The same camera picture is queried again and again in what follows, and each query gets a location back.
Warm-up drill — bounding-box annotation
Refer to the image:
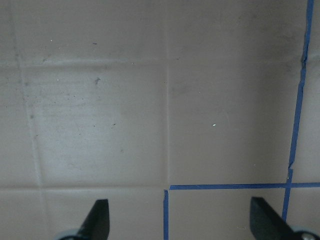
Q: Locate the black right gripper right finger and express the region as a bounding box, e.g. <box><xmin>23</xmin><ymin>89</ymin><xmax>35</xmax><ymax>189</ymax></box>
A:
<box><xmin>250</xmin><ymin>196</ymin><xmax>320</xmax><ymax>240</ymax></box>

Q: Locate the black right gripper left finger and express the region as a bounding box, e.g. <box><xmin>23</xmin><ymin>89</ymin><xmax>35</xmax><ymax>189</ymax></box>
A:
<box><xmin>53</xmin><ymin>198</ymin><xmax>111</xmax><ymax>240</ymax></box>

